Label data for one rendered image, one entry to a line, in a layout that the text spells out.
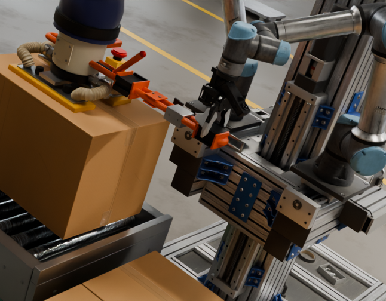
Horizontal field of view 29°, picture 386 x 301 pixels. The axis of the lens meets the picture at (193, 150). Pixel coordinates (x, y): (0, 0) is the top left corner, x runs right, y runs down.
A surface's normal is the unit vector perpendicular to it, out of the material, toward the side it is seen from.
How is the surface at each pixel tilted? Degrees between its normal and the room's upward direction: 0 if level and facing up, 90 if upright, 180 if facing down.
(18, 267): 90
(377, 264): 0
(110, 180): 90
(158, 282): 0
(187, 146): 90
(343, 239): 0
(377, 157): 97
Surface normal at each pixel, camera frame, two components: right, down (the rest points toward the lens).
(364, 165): 0.15, 0.58
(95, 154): 0.75, 0.48
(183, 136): -0.59, 0.16
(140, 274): 0.30, -0.86
